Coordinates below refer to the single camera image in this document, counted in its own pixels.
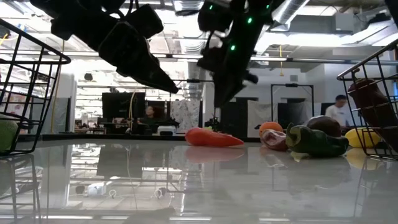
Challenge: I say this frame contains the yellow lemon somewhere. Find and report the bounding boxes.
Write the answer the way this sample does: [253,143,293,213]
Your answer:
[344,127,382,149]

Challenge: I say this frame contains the grey fabric partition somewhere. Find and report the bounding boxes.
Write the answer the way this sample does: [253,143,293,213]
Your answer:
[39,96,72,134]

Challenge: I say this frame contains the white patterned cloth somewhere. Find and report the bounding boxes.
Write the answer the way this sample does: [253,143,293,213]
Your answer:
[170,99,201,133]

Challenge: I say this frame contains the white red-patterned banner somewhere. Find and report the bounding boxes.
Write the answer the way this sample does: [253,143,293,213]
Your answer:
[0,93,34,135]

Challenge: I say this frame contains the white hanging sheet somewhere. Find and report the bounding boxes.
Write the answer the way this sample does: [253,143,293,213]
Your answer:
[247,100,279,138]

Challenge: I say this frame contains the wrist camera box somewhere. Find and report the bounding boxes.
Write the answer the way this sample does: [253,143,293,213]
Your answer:
[197,1,233,34]
[124,2,165,40]

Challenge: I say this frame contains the dark red sausage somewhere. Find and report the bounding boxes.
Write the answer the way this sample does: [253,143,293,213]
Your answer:
[347,77,398,153]

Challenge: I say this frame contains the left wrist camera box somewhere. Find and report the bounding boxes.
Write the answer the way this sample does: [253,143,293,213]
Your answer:
[124,2,165,40]

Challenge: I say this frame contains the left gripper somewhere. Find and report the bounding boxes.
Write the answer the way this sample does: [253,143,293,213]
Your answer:
[51,11,180,94]

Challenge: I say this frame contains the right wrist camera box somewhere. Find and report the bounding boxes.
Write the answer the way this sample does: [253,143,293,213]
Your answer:
[197,1,233,34]

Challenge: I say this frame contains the orange carrot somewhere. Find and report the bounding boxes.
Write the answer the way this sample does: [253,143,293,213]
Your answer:
[185,127,245,147]

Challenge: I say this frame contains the black monitor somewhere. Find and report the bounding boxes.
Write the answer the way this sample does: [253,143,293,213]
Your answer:
[101,92,146,119]

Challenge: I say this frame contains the spiral silver ventilation duct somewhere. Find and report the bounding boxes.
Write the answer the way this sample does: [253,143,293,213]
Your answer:
[270,0,312,32]

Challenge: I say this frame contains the yellow hanging cable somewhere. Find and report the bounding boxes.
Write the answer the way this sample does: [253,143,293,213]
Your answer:
[279,44,285,77]

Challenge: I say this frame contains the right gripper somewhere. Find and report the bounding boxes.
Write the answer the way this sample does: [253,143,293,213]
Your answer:
[197,12,265,108]

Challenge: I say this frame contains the ribbed silver ventilation duct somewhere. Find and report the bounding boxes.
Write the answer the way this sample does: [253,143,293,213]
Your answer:
[174,0,208,100]

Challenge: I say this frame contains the round orange fruit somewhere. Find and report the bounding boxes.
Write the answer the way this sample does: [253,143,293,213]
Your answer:
[258,121,284,138]

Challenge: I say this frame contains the green bell pepper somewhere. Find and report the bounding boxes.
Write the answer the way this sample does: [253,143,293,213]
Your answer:
[285,122,350,158]

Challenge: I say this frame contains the green lime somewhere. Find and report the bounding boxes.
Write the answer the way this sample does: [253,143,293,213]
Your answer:
[0,113,19,153]

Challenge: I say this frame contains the black table edge frame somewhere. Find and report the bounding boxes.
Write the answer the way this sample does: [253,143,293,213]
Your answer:
[12,133,312,143]

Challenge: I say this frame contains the dark brown round produce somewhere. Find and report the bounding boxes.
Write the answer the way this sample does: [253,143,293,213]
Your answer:
[306,115,342,138]

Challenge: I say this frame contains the black wire basket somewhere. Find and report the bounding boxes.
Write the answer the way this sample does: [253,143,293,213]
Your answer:
[0,17,72,156]
[336,39,398,161]

